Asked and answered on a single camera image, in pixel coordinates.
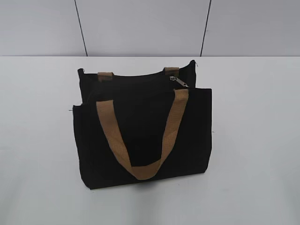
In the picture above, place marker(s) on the black tote bag tan handles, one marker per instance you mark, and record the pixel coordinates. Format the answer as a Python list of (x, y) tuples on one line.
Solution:
[(132, 129)]

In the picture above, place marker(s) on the silver zipper pull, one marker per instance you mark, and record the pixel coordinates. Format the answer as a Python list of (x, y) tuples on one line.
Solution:
[(174, 78)]

